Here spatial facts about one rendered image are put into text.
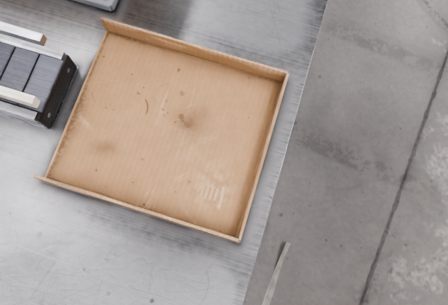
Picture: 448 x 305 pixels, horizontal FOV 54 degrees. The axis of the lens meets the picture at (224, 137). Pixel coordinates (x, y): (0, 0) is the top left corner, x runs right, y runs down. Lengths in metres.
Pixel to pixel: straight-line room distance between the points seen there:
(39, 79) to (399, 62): 1.35
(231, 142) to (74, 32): 0.31
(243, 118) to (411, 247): 1.05
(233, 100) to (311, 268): 0.92
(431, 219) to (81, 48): 1.27
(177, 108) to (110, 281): 0.27
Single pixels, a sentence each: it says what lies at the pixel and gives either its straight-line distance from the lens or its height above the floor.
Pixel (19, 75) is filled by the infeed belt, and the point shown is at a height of 0.88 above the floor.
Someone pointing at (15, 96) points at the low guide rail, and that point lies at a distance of 0.66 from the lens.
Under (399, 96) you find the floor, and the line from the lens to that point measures 1.71.
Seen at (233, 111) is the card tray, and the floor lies 0.83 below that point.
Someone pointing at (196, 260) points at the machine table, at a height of 0.83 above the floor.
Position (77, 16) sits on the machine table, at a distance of 0.78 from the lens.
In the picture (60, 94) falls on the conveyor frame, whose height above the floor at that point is 0.85.
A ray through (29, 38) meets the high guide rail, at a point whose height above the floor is 0.96.
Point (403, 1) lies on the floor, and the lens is 1.89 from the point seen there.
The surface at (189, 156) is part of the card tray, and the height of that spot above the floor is 0.83.
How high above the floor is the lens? 1.48
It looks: 75 degrees down
